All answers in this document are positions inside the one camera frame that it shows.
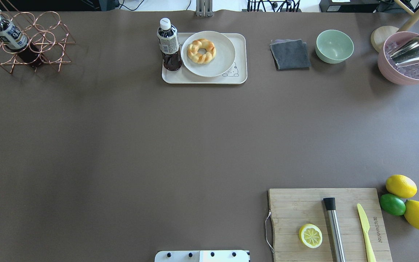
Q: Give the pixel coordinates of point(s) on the cream rabbit tray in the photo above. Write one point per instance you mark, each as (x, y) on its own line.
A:
(237, 74)

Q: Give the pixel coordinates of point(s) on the bottle in rack upper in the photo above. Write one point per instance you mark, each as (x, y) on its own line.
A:
(16, 41)

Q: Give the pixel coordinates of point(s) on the braided glazed donut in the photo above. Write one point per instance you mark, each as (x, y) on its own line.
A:
(201, 51)

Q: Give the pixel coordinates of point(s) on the dark drink bottle on tray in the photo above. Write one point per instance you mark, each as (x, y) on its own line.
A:
(168, 40)

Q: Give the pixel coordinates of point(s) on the copper wire bottle rack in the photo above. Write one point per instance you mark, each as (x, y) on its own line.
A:
(48, 39)

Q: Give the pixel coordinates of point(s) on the yellow plastic knife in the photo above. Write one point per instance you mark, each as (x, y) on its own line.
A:
(365, 229)

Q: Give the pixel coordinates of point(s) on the pink bowl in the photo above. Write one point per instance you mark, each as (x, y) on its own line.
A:
(408, 75)

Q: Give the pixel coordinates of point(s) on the bamboo cutting board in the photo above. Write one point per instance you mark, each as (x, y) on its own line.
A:
(291, 208)

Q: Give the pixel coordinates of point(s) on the white round plate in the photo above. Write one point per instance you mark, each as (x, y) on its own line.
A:
(224, 59)

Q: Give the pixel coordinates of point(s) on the wooden mug tree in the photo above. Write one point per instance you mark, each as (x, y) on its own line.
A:
(381, 34)

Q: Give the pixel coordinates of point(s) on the green bowl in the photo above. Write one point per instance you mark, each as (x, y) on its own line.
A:
(333, 46)

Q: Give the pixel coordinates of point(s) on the aluminium frame post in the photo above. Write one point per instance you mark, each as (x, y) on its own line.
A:
(204, 8)

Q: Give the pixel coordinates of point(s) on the steel cylindrical grinder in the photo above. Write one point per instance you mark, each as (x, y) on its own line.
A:
(336, 239)

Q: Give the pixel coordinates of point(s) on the half lemon slice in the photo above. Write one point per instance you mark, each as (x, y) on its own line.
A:
(310, 235)

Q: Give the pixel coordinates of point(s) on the yellow lemon lower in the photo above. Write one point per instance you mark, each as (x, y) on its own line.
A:
(401, 186)

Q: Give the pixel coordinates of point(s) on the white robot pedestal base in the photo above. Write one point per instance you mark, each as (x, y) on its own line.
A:
(229, 255)

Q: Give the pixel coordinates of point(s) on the steel scoop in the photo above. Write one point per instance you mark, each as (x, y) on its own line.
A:
(406, 55)

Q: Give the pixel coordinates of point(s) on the grey folded cloth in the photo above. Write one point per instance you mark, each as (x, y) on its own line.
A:
(290, 54)

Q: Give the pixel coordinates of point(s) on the green lime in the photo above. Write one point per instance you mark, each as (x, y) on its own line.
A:
(392, 204)

